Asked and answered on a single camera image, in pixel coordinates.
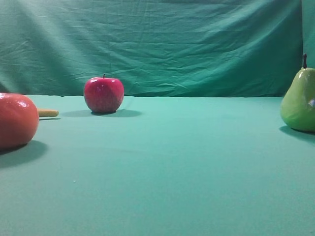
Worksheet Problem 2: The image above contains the green backdrop cloth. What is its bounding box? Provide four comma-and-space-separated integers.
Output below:
0, 0, 315, 97

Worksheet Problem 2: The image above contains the red apple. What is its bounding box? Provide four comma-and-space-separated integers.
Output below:
83, 74, 124, 114

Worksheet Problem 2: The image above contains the green table cloth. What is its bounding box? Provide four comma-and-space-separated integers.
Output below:
0, 95, 315, 236

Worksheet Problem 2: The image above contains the yellow banana tip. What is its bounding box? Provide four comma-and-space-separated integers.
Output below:
37, 109, 59, 117

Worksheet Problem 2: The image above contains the orange round fruit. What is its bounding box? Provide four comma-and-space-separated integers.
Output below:
0, 93, 39, 150

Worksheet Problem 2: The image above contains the green pear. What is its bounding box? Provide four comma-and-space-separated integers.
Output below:
280, 54, 315, 133

